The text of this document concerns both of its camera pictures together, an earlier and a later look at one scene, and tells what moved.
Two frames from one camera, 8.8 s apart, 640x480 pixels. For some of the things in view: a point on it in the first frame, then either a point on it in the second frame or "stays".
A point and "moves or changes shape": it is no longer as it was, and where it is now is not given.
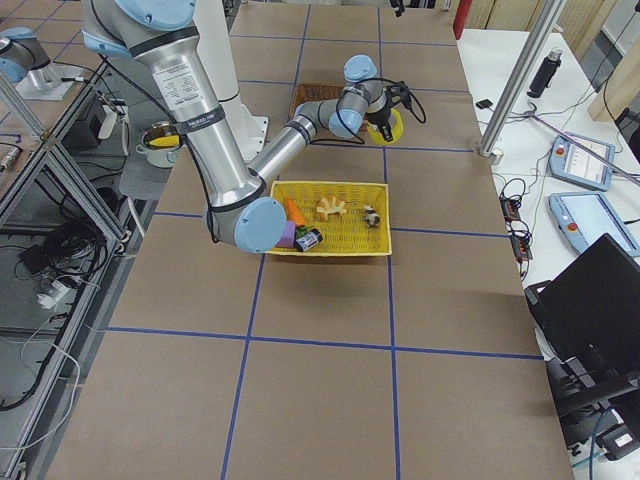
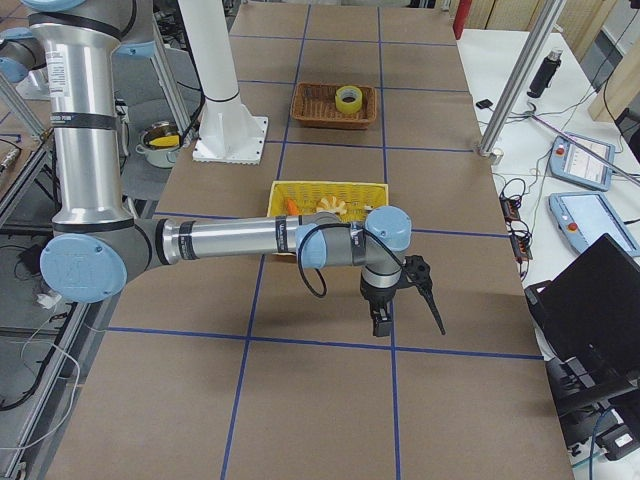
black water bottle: [545, 73] stays
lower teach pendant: [584, 217] stays
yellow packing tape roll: [398, 123] moves or changes shape
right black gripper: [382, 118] to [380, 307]
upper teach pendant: [582, 161] stays
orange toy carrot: [294, 214] stays
